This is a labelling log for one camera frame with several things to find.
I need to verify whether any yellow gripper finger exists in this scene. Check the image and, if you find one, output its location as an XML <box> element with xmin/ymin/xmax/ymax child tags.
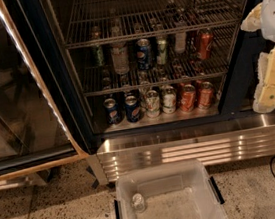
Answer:
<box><xmin>240</xmin><ymin>4</ymin><xmax>262</xmax><ymax>32</ymax></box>
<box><xmin>252</xmin><ymin>52</ymin><xmax>275</xmax><ymax>114</ymax></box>

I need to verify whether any blue pepsi can shelf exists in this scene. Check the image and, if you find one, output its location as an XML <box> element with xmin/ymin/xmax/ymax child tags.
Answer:
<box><xmin>135</xmin><ymin>38</ymin><xmax>153</xmax><ymax>71</ymax></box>

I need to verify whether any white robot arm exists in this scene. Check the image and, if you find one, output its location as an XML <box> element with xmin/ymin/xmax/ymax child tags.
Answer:
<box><xmin>241</xmin><ymin>0</ymin><xmax>275</xmax><ymax>114</ymax></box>

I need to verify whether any red coke can middle shelf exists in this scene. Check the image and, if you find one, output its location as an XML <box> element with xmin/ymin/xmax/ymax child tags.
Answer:
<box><xmin>196</xmin><ymin>28</ymin><xmax>214</xmax><ymax>60</ymax></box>

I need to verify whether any orange can bottom right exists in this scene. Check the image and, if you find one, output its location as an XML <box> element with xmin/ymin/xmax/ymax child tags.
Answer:
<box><xmin>197</xmin><ymin>81</ymin><xmax>214</xmax><ymax>109</ymax></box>

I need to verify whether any stainless steel fridge base grille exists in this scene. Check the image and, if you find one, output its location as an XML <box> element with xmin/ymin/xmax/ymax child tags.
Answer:
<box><xmin>87</xmin><ymin>113</ymin><xmax>275</xmax><ymax>185</ymax></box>

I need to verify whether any white can middle shelf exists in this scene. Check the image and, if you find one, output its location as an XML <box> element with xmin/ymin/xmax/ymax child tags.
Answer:
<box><xmin>174</xmin><ymin>32</ymin><xmax>187</xmax><ymax>54</ymax></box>

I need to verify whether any green sprite can middle shelf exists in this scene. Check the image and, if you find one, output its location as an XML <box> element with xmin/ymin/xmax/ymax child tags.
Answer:
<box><xmin>156</xmin><ymin>35</ymin><xmax>168</xmax><ymax>65</ymax></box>

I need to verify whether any white green can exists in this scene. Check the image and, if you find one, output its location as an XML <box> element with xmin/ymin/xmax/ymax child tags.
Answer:
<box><xmin>145</xmin><ymin>89</ymin><xmax>160</xmax><ymax>119</ymax></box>
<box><xmin>162</xmin><ymin>86</ymin><xmax>177</xmax><ymax>114</ymax></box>

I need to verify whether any blue pepsi can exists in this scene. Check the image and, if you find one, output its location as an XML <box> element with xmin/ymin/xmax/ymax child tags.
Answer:
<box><xmin>125</xmin><ymin>95</ymin><xmax>140</xmax><ymax>123</ymax></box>
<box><xmin>103</xmin><ymin>98</ymin><xmax>121</xmax><ymax>125</ymax></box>

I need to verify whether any blue pepsi can bottom left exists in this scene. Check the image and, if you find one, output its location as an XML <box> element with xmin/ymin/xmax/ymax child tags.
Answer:
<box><xmin>103</xmin><ymin>98</ymin><xmax>121</xmax><ymax>125</ymax></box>

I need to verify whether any green can middle shelf left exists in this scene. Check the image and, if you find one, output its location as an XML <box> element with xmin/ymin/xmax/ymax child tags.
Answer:
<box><xmin>87</xmin><ymin>25</ymin><xmax>107</xmax><ymax>69</ymax></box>

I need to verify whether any glass fridge door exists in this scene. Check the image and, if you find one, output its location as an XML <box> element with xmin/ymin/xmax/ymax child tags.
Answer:
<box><xmin>0</xmin><ymin>0</ymin><xmax>87</xmax><ymax>181</ymax></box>

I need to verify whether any clear plastic water bottle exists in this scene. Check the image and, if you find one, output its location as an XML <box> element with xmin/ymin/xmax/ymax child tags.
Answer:
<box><xmin>107</xmin><ymin>24</ymin><xmax>132</xmax><ymax>76</ymax></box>

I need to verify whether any clear plastic storage bin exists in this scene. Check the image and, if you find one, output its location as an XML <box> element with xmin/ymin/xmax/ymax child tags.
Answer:
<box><xmin>114</xmin><ymin>159</ymin><xmax>229</xmax><ymax>219</ymax></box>

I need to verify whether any clear glass jar in bin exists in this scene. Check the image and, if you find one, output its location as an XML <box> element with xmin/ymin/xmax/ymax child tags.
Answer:
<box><xmin>131</xmin><ymin>193</ymin><xmax>146</xmax><ymax>213</ymax></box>

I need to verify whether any upper wire shelf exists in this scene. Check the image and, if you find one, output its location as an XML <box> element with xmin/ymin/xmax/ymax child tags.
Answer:
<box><xmin>64</xmin><ymin>0</ymin><xmax>246</xmax><ymax>49</ymax></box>

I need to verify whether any wire shelf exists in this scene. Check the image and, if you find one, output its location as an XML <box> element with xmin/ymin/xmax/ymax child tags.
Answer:
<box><xmin>64</xmin><ymin>0</ymin><xmax>246</xmax><ymax>49</ymax></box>
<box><xmin>76</xmin><ymin>24</ymin><xmax>245</xmax><ymax>98</ymax></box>

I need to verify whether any middle wire shelf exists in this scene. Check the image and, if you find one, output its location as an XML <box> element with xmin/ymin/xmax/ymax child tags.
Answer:
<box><xmin>76</xmin><ymin>24</ymin><xmax>245</xmax><ymax>98</ymax></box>

